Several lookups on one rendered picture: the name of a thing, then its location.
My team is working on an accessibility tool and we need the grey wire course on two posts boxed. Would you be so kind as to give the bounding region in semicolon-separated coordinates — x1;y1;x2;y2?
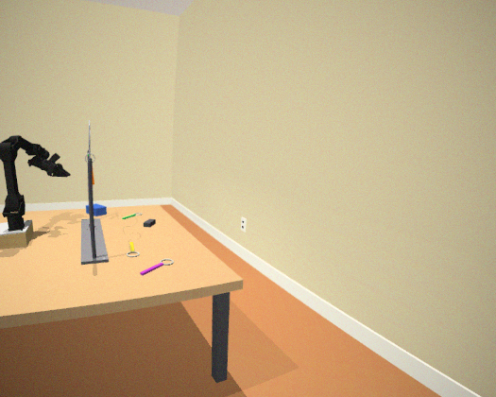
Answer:
80;120;109;265

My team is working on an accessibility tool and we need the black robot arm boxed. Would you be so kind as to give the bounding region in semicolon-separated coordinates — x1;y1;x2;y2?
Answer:
0;135;50;232

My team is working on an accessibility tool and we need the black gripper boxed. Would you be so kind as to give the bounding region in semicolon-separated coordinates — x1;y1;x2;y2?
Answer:
40;159;71;177

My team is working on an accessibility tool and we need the blue block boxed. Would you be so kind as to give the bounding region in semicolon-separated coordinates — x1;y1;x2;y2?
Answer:
85;204;107;216

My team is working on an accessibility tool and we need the white ring with magenta handle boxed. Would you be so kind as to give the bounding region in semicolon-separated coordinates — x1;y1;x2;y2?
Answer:
140;258;174;276

